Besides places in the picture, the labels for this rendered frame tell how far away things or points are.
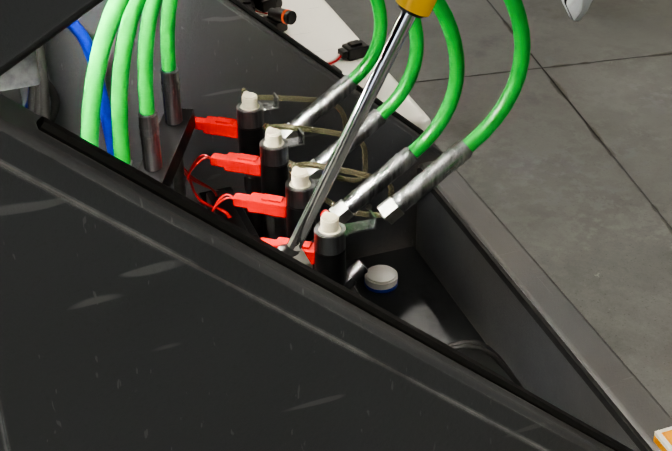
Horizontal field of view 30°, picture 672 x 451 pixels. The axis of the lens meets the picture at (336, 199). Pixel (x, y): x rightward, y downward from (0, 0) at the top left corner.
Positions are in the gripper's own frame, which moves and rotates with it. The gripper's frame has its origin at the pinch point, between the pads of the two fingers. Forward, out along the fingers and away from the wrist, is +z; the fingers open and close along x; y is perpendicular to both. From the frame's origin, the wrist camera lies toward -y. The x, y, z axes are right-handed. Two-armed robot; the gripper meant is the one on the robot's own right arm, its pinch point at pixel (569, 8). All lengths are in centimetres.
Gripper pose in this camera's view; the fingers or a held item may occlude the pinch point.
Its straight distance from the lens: 124.4
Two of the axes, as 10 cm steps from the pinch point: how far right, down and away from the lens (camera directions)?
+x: -3.5, -5.0, 7.9
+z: 0.1, 8.4, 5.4
